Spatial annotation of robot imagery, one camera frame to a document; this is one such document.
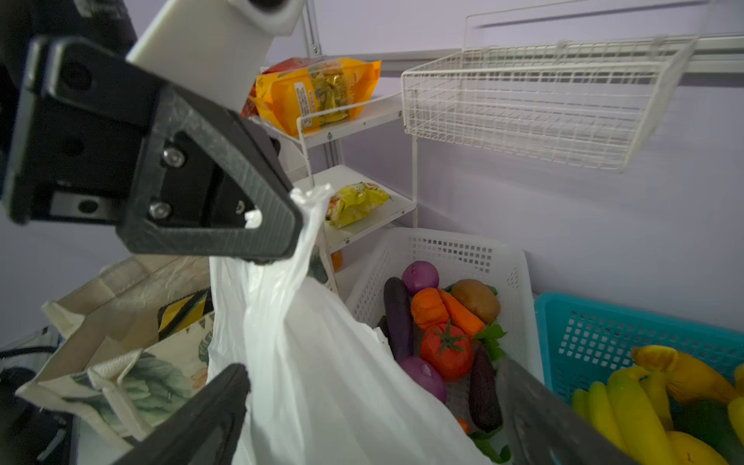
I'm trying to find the purple toy onion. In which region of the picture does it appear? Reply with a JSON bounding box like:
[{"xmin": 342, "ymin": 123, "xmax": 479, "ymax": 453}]
[
  {"xmin": 399, "ymin": 356, "xmax": 448, "ymax": 404},
  {"xmin": 401, "ymin": 261, "xmax": 440, "ymax": 296}
]

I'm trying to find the brown toy potato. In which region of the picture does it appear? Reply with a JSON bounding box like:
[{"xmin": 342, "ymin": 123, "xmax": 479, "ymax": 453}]
[{"xmin": 451, "ymin": 279, "xmax": 502, "ymax": 325}]

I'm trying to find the orange-yellow snack bag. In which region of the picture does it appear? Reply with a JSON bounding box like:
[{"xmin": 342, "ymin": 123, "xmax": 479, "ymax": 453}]
[{"xmin": 253, "ymin": 57, "xmax": 382, "ymax": 138}]

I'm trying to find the black yellow Lays chips bag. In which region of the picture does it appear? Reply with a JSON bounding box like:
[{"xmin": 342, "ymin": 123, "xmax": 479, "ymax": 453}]
[{"xmin": 157, "ymin": 288, "xmax": 213, "ymax": 341}]

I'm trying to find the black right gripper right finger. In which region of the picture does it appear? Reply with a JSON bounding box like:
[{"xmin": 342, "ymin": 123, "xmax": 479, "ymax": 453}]
[{"xmin": 496, "ymin": 358, "xmax": 635, "ymax": 465}]

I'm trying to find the canvas floral tote bag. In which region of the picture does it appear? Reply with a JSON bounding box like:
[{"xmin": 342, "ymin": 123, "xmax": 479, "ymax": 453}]
[{"xmin": 16, "ymin": 255, "xmax": 214, "ymax": 451}]

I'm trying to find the purple toy onion back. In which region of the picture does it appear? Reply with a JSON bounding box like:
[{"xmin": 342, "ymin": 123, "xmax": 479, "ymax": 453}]
[{"xmin": 401, "ymin": 261, "xmax": 440, "ymax": 296}]

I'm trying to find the toy carrot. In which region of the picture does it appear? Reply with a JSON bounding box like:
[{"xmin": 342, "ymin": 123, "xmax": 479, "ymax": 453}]
[
  {"xmin": 457, "ymin": 418, "xmax": 512, "ymax": 464},
  {"xmin": 438, "ymin": 290, "xmax": 501, "ymax": 338}
]

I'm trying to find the red toy tomato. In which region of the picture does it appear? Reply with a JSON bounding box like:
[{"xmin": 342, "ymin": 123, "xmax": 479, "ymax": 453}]
[{"xmin": 420, "ymin": 322, "xmax": 474, "ymax": 382}]

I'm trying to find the yellow-green corn chips bag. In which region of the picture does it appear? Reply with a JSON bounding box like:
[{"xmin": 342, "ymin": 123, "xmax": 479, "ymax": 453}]
[{"xmin": 325, "ymin": 182, "xmax": 391, "ymax": 229}]

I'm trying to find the toy carrot back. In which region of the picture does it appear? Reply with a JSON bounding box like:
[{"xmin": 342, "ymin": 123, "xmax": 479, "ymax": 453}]
[{"xmin": 438, "ymin": 290, "xmax": 501, "ymax": 338}]

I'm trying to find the yellow-green toy mango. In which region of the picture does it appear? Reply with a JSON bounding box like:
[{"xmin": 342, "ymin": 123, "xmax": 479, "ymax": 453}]
[{"xmin": 571, "ymin": 366, "xmax": 679, "ymax": 464}]

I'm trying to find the orange toy pumpkin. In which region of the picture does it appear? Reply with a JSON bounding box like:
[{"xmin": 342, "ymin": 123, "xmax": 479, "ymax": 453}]
[{"xmin": 411, "ymin": 288, "xmax": 450, "ymax": 331}]

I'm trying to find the white plastic vegetable basket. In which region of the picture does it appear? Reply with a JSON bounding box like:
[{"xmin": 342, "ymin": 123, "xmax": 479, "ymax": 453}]
[{"xmin": 346, "ymin": 228, "xmax": 544, "ymax": 382}]

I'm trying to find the white wire wall basket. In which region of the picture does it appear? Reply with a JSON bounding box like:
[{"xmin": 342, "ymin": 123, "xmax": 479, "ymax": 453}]
[{"xmin": 401, "ymin": 1, "xmax": 714, "ymax": 171}]

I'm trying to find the white plastic grocery bag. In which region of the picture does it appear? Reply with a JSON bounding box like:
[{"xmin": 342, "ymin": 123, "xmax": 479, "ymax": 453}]
[{"xmin": 208, "ymin": 185, "xmax": 486, "ymax": 464}]

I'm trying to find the dark purple toy eggplant right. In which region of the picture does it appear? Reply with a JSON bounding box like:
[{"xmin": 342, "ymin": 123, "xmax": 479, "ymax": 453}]
[{"xmin": 468, "ymin": 346, "xmax": 503, "ymax": 432}]

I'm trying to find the long purple toy eggplant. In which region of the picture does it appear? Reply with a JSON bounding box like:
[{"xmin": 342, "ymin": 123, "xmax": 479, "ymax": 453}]
[{"xmin": 384, "ymin": 277, "xmax": 414, "ymax": 362}]

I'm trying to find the purple toy onion front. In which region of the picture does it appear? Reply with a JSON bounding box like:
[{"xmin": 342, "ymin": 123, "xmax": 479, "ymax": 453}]
[{"xmin": 399, "ymin": 356, "xmax": 448, "ymax": 404}]

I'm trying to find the toy carrot front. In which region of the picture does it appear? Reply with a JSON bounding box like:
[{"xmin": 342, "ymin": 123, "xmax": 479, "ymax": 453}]
[{"xmin": 457, "ymin": 418, "xmax": 512, "ymax": 464}]

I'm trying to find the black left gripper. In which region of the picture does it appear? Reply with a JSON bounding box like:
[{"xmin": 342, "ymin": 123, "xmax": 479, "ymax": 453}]
[{"xmin": 1, "ymin": 1, "xmax": 303, "ymax": 263}]

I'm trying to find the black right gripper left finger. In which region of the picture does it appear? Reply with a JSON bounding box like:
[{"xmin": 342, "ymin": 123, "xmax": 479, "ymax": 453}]
[{"xmin": 116, "ymin": 363, "xmax": 251, "ymax": 465}]

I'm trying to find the white three-tier shelf rack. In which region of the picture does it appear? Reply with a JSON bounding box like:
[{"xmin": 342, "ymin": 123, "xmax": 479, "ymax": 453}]
[{"xmin": 249, "ymin": 93, "xmax": 419, "ymax": 294}]

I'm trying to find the orange Fanta soda can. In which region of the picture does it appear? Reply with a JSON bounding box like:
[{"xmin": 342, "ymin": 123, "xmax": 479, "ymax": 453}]
[{"xmin": 331, "ymin": 251, "xmax": 344, "ymax": 272}]

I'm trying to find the green toy avocado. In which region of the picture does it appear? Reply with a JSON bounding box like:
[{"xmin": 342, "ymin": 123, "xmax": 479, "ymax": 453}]
[{"xmin": 672, "ymin": 399, "xmax": 743, "ymax": 464}]

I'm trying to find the teal plastic fruit basket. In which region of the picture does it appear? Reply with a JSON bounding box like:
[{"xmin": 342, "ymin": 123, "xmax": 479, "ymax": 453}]
[{"xmin": 533, "ymin": 291, "xmax": 744, "ymax": 465}]

